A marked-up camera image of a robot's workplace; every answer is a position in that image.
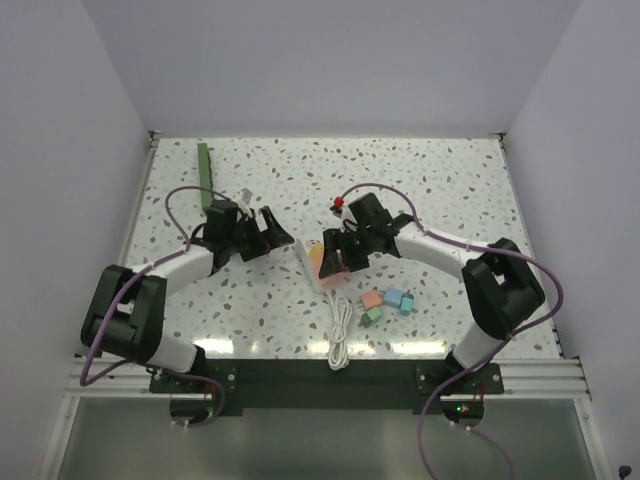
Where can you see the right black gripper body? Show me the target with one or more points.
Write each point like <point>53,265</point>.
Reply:
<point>362,235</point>

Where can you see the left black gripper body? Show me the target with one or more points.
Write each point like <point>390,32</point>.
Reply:
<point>233,238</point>

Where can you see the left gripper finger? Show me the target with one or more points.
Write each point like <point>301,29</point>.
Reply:
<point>253,245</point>
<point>274,234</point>

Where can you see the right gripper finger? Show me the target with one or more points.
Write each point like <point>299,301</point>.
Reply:
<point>355,253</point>
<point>331,263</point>

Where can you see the yellow plug cube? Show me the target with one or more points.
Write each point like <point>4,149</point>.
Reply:
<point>316,254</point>

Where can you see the pink cube charger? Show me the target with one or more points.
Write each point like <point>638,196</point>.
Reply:
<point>330,281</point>

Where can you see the salmon plug cube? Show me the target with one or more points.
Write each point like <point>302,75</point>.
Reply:
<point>370,299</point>

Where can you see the green power strip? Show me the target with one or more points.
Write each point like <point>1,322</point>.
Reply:
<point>205,176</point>

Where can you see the blue plug cube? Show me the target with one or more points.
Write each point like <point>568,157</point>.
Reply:
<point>393,297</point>

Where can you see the green plug cube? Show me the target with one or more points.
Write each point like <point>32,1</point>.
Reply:
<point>371,317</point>

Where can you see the teal plug cube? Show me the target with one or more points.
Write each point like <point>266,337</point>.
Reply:
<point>406,304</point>

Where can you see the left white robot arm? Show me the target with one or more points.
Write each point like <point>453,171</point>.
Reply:
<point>127,312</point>

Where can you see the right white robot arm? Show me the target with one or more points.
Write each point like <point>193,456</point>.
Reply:
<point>501,289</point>

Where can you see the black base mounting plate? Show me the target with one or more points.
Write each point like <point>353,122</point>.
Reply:
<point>237,385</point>

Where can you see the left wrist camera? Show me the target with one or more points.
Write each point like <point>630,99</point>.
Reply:
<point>243,202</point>

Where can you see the aluminium frame rail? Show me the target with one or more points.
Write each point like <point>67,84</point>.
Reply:
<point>72,386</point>

